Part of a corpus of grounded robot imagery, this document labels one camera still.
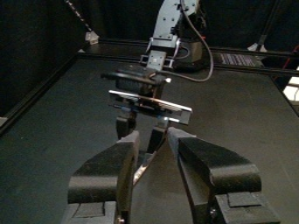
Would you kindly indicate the grey marker pen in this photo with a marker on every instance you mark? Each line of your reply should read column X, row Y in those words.
column 145, row 166

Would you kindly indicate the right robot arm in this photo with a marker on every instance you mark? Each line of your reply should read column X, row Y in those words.
column 167, row 20

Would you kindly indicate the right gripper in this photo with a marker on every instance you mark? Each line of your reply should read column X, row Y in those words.
column 136, row 83

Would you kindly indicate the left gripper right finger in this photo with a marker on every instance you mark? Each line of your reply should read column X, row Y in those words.
column 222, row 169

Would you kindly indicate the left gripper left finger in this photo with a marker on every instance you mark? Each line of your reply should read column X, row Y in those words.
column 99, row 175

